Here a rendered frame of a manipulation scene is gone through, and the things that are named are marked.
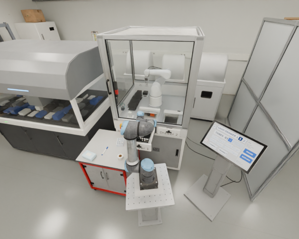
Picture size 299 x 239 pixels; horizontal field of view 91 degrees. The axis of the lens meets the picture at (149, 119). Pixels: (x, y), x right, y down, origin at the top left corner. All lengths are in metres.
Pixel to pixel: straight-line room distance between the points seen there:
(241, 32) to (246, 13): 0.38
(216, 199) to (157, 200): 1.17
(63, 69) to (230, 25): 3.99
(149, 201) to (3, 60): 2.28
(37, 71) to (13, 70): 0.33
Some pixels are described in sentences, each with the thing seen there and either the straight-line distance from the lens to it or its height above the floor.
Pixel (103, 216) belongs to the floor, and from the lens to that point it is 2.39.
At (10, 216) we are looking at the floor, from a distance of 2.99.
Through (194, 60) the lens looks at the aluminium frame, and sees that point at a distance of 1.54.
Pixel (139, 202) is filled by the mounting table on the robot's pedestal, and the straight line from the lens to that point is 1.55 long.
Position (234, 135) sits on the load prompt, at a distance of 1.70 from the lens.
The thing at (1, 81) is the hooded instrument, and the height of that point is 1.52.
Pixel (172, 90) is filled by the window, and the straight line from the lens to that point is 1.66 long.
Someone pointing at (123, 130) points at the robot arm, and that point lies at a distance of 1.11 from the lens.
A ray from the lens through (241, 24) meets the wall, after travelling 4.78.
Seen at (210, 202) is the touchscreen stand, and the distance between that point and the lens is 2.47.
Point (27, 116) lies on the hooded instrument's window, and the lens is 2.65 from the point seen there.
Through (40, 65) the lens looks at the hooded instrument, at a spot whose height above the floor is 1.70.
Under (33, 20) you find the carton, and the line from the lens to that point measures 5.70.
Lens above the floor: 2.17
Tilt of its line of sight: 37 degrees down
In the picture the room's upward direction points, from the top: 1 degrees counter-clockwise
